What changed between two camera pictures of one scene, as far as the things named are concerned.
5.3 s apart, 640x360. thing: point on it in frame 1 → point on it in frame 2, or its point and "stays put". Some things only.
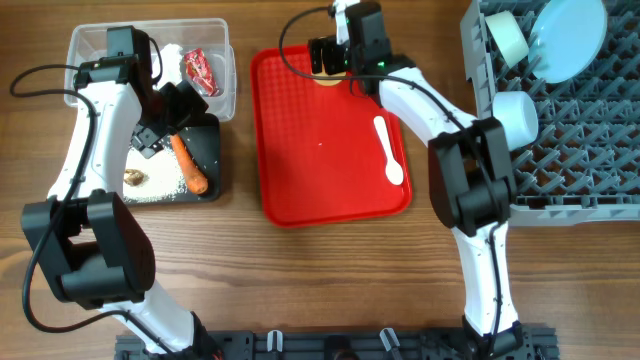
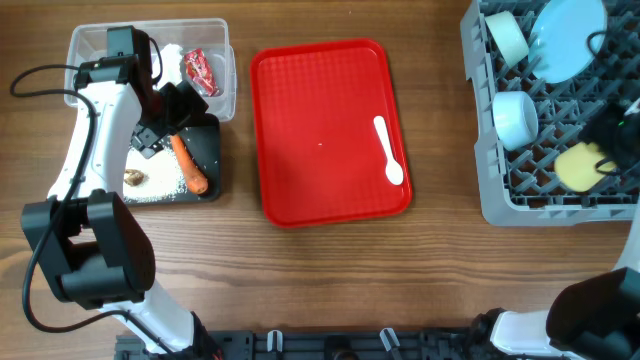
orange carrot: x=196 y=180 stays put
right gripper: x=330 y=47 → x=599 y=132
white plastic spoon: x=393 y=171 stays put
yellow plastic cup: x=327 y=82 → x=575 y=167
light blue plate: x=566 y=38 stays put
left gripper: x=187 y=104 stays put
